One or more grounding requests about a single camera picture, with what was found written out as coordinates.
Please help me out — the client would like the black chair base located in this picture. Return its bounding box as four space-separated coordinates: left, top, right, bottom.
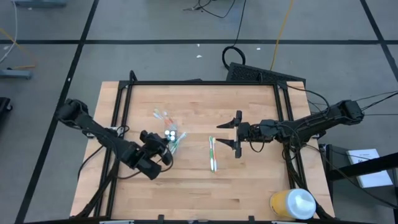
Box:
0 96 13 113

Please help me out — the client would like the orange floor cable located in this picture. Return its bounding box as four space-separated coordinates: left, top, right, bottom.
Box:
0 27 37 70

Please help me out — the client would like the grey table foot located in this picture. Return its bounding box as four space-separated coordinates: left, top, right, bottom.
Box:
11 0 68 9
0 68 32 80

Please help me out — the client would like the black mesh computer case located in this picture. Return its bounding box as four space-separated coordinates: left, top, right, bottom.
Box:
225 62 307 85

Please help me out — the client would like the black aluminium table frame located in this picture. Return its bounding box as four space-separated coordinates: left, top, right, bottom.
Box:
70 70 336 224

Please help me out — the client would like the black cable with coil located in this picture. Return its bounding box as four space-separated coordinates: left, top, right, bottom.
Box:
221 0 248 71

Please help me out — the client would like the yellow hanging cable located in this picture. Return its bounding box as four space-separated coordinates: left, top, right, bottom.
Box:
269 0 295 71

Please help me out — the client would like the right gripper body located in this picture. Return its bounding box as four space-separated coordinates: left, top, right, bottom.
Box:
234 110 261 159

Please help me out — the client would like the black equipment cart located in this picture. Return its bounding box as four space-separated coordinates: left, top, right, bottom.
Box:
318 142 398 224

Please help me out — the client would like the white floor cable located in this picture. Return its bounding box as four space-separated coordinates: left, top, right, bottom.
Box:
0 0 19 63

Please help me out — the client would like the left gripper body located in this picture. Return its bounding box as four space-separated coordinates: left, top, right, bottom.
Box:
139 130 172 166

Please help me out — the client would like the black floor cable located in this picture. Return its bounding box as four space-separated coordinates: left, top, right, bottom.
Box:
183 0 237 19

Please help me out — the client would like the yellow wipes canister white lid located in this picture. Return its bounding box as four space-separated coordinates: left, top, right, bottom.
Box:
269 188 317 221

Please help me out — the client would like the black stand bar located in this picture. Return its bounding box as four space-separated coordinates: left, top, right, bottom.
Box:
326 151 398 182

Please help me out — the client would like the clear acrylic organizer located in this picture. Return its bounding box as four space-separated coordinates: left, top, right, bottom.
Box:
163 124 187 158

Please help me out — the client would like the white booklet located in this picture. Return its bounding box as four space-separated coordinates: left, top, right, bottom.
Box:
346 148 394 189

